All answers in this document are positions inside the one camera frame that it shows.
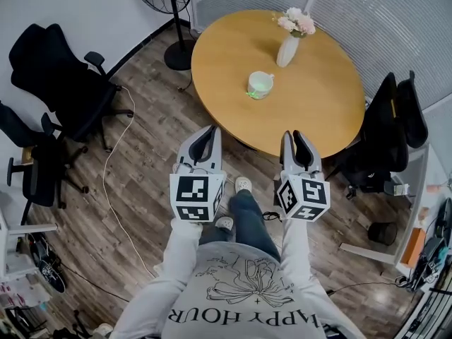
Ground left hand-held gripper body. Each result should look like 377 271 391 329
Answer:
169 160 227 222

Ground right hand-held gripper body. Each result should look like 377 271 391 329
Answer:
275 169 331 222

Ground white mug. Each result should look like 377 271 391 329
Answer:
247 71 275 100

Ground green stir stick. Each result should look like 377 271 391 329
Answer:
246 78 266 98

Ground person's right forearm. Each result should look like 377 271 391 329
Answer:
280 218 314 285

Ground person's left forearm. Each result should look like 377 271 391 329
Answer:
153 217 204 289

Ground person's dark jeans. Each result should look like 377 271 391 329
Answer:
199 190 283 261

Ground black waste bin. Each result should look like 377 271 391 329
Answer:
367 221 398 249

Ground white ribbed vase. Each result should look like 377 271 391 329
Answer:
275 35 301 69

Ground person's white printed sweatshirt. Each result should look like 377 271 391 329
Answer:
160 242 354 339

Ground white desk with clutter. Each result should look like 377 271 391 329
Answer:
340 143 452 291

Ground orange box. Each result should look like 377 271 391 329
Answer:
400 227 427 268

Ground black standing fan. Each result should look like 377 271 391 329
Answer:
127 0 197 71

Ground pink flower bouquet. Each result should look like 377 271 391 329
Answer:
277 7 316 39

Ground large black office chair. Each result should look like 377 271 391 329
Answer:
8 23 135 152

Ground black printed board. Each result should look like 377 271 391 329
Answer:
31 240 67 295

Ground white floor cable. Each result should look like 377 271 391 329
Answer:
102 85 156 278

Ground long black floor cable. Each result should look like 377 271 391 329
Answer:
326 280 403 296

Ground thin black floor cable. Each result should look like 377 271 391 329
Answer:
61 263 131 303

